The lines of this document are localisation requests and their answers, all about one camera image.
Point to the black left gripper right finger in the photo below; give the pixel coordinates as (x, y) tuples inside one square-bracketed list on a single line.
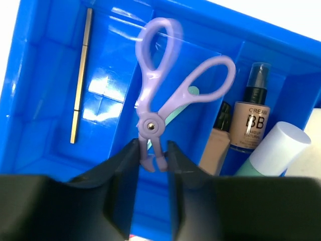
[(205, 207)]

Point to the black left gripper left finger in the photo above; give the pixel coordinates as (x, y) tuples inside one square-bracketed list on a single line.
[(96, 205)]

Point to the beige square foundation bottle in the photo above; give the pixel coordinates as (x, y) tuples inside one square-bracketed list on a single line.
[(218, 143)]

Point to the BB cream bottle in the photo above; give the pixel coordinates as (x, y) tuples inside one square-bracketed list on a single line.
[(250, 115)]

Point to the green bottle white cap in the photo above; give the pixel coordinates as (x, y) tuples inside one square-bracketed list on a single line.
[(281, 146)]

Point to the teal folding razor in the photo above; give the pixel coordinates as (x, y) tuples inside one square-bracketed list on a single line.
[(151, 125)]

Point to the purple eyelash curler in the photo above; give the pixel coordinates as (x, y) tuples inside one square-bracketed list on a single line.
[(168, 68)]

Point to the gold eyebrow pencil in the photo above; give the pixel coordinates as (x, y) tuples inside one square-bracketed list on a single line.
[(81, 74)]

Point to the blue plastic organizer bin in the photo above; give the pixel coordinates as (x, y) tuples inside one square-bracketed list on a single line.
[(38, 94)]

